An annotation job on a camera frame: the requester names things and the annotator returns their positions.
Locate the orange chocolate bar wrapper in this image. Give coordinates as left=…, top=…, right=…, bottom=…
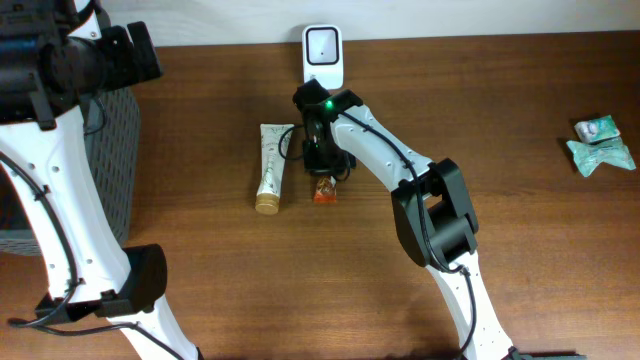
left=313, top=176, right=337, bottom=204

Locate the white cream tube gold cap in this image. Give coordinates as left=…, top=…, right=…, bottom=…
left=255, top=124, right=294, bottom=215

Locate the green wet wipes pack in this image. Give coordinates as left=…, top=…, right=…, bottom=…
left=566, top=137, right=636, bottom=177

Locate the small teal tissue pack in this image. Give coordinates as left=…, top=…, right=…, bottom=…
left=574, top=115, right=621, bottom=144

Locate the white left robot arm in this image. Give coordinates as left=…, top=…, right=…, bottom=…
left=1, top=1, right=201, bottom=359

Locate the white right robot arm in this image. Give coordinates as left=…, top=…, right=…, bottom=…
left=292, top=80, right=521, bottom=359

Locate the white barcode scanner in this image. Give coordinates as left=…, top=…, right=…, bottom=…
left=301, top=24, right=344, bottom=90

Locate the grey plastic mesh basket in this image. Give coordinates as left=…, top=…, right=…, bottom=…
left=1, top=88, right=141, bottom=256

